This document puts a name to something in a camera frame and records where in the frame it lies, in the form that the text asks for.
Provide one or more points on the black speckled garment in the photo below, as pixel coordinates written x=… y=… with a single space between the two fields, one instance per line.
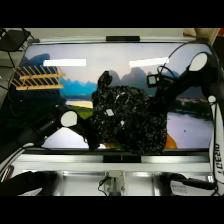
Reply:
x=140 y=116

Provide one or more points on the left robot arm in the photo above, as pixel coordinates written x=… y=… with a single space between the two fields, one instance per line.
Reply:
x=30 y=133

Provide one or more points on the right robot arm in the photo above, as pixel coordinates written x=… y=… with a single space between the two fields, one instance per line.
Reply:
x=200 y=71

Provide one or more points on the black chair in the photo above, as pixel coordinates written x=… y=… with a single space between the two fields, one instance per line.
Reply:
x=11 y=40

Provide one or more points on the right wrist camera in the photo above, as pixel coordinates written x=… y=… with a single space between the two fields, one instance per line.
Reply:
x=153 y=80

